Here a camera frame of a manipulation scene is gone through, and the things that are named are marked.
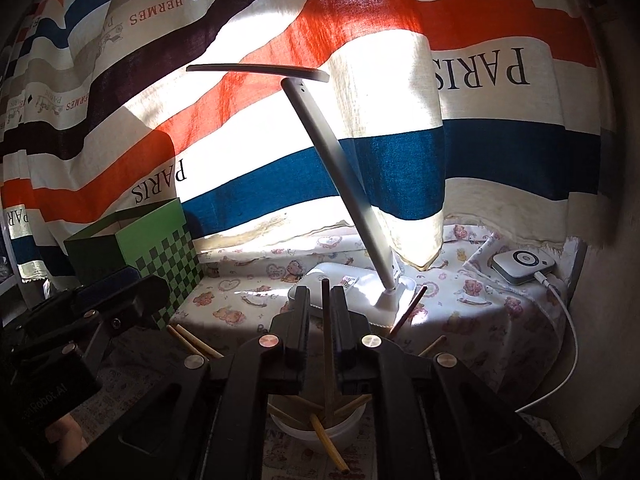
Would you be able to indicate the cartoon print tablecloth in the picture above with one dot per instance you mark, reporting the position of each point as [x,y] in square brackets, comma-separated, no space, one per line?
[290,460]

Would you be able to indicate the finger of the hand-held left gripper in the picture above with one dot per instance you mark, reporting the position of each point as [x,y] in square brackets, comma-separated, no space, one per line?
[120,273]
[150,302]

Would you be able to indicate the group of bamboo chopsticks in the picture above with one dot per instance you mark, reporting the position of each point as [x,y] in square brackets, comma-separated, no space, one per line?
[330,440]

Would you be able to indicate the translucent plastic container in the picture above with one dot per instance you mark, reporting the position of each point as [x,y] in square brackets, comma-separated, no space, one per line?
[350,435]

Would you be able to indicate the green checkered box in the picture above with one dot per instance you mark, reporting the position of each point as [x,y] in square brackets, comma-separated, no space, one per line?
[170,260]

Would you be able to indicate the person's left hand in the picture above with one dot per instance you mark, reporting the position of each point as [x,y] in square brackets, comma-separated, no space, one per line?
[67,440]

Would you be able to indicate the bear print cloth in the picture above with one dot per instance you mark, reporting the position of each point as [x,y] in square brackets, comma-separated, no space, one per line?
[475,320]

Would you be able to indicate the striped printed curtain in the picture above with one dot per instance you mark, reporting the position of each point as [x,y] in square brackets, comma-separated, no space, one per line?
[450,35]

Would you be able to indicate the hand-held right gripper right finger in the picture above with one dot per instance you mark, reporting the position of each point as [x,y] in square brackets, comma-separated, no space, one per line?
[345,350]

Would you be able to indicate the single bamboo chopstick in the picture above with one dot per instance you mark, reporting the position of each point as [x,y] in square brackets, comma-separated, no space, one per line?
[327,340]

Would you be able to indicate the small white electronic device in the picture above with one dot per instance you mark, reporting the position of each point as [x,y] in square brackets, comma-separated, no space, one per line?
[522,262]

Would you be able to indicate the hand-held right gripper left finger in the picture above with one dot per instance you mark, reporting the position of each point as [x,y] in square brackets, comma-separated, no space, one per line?
[300,340]

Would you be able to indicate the white desk lamp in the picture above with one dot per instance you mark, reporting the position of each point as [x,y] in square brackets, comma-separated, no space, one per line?
[330,160]

